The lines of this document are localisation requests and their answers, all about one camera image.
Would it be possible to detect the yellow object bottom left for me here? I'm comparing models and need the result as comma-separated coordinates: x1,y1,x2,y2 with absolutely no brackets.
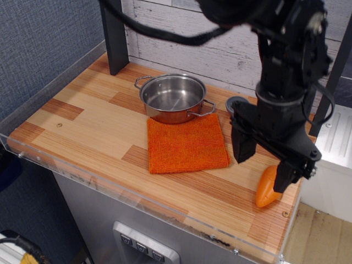
20,252,39,264

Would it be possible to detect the silver toy fridge cabinet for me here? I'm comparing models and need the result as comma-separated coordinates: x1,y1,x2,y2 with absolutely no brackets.
52,172,265,264

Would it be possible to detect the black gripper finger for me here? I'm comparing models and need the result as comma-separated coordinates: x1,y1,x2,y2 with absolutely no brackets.
273,161,303,193
231,127,257,163

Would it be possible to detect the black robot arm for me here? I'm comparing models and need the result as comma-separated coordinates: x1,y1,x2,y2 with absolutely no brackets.
199,1,332,193

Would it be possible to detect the grey blue ice cream scoop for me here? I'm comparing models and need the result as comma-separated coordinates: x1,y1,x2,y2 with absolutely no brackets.
225,96,249,114

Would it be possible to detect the dark grey post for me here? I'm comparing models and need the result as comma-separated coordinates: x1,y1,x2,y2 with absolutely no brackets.
309,18,351,137
99,1,129,75

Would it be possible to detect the orange knitted cloth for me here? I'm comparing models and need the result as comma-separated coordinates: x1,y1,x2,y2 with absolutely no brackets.
147,113,230,174

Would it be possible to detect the dark grey right post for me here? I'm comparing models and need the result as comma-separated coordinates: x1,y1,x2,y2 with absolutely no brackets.
309,18,351,137

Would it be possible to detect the black braided hose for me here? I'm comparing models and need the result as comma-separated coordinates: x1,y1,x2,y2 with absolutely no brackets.
0,235,50,264

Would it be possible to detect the dark grey left post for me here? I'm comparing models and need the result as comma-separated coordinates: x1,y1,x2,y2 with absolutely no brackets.
99,1,129,75

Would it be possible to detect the stainless steel pot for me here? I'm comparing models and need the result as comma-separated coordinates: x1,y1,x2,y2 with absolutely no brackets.
134,74,216,124

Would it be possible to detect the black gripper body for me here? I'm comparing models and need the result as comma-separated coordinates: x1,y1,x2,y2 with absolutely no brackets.
231,92,322,179

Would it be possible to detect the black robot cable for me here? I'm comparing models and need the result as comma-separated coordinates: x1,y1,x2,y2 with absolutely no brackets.
98,0,229,47

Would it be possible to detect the white cabinet at right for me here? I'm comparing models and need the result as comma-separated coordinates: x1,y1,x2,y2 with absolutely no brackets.
300,105,351,222

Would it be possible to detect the silver dispenser button panel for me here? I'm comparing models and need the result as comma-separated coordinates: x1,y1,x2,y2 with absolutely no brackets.
113,221,180,263

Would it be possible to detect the orange plastic carrot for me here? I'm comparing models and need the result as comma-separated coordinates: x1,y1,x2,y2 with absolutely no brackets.
255,166,282,208

